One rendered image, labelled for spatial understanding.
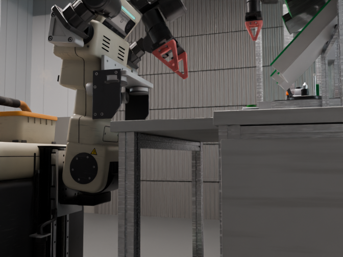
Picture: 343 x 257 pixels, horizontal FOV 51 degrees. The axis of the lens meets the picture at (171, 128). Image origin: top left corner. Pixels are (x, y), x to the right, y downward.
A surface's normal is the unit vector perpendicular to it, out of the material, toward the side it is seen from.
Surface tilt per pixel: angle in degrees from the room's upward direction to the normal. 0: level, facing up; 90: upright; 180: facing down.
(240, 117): 90
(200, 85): 90
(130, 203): 90
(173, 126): 90
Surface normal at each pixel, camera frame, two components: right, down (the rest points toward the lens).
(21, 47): 0.96, -0.03
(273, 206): -0.26, -0.07
